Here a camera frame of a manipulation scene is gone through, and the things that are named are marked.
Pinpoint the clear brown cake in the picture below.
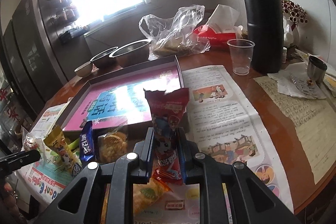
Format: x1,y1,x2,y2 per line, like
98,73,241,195
97,127,127,164

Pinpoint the red panda snack packet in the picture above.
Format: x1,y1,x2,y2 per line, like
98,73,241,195
144,88,190,185

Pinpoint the orange bread packet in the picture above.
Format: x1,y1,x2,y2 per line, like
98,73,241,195
101,177,173,223

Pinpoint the yellow snack packet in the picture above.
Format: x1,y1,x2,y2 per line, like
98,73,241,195
44,125,82,178

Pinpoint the left newspaper sheet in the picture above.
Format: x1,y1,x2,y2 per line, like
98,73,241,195
15,103,72,207

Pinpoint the English newspaper sheet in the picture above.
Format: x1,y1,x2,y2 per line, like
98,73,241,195
134,65,294,223

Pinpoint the pink book box tray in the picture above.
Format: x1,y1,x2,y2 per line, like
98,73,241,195
56,56,183,136

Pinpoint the blue snack packet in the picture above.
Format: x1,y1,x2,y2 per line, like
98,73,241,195
79,121,95,167

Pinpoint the large steel bowl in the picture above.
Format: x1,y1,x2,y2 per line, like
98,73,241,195
109,39,151,68

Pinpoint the small steel bowl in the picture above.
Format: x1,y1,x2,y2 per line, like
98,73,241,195
90,47,118,69

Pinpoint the white ceramic cup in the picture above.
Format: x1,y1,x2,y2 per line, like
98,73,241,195
74,61,93,78

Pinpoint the clear plastic cup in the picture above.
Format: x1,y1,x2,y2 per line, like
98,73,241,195
227,39,255,76

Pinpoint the clear plastic bag with food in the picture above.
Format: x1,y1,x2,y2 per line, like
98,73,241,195
138,5,210,58

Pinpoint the dark refrigerator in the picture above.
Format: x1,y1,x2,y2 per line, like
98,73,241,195
2,0,92,115

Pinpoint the red tissue box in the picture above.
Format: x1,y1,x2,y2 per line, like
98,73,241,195
193,4,247,50

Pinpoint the white crumpled tissue paper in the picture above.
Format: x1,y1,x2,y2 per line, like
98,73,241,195
268,63,326,100

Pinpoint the blister pill pack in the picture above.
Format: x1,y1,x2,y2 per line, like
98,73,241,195
290,74,317,98

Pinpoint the handwritten paper sheet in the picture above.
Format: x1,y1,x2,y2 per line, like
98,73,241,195
255,76,336,183

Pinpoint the small steel cup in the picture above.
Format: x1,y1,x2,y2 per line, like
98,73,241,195
307,55,327,84

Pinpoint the black thermos bottle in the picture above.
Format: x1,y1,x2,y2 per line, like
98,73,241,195
244,0,284,74

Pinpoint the dried flower vase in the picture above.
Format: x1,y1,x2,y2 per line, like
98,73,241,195
281,0,308,48

